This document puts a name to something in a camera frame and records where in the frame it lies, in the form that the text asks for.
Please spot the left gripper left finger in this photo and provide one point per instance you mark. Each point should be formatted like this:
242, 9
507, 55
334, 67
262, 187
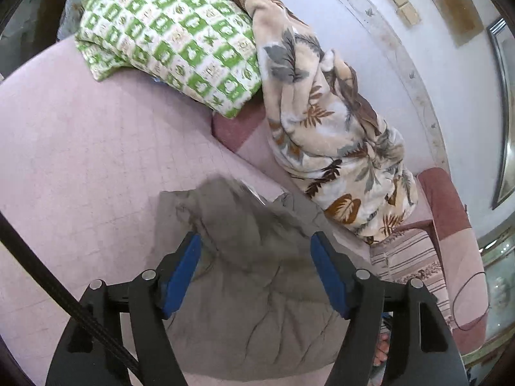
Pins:
149, 299

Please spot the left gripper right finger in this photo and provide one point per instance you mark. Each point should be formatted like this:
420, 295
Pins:
421, 349

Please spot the grey-brown quilted puffer jacket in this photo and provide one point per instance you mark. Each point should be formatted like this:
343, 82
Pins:
256, 308

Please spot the pink sofa armrest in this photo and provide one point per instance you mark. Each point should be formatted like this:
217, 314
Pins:
462, 265

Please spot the striped floral back cushion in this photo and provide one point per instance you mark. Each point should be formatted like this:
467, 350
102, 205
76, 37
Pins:
411, 254

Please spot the pink quilted bed cover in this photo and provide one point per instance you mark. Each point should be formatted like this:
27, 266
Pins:
83, 163

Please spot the beige leaf print blanket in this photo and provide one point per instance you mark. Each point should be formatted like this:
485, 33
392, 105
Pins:
338, 151

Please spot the dark red bolster cushion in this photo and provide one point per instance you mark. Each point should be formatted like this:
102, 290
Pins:
233, 133

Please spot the green white patterned pillow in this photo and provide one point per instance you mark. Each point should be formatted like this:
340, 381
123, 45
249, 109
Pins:
205, 49

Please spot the framed wall mirror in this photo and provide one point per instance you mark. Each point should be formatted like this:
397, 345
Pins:
503, 48

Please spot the beige wall switch plates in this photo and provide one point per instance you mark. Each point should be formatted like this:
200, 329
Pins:
406, 12

